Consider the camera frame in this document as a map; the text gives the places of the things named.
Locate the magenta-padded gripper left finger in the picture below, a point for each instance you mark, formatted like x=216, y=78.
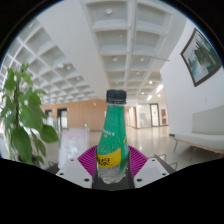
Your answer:
x=85, y=160

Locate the white cushioned bench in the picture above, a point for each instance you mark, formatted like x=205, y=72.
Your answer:
x=206, y=133

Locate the recessed ceiling lights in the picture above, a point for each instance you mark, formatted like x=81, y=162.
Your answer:
x=109, y=11

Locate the green leafy potted plant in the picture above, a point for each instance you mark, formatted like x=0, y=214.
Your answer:
x=23, y=116

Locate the glass double door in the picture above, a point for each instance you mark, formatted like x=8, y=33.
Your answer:
x=154, y=115

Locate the dark framed landscape picture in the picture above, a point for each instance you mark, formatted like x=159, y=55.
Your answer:
x=201, y=58

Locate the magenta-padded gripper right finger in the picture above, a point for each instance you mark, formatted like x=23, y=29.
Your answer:
x=138, y=160

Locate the green plastic drink bottle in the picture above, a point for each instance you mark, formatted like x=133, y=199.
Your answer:
x=111, y=140

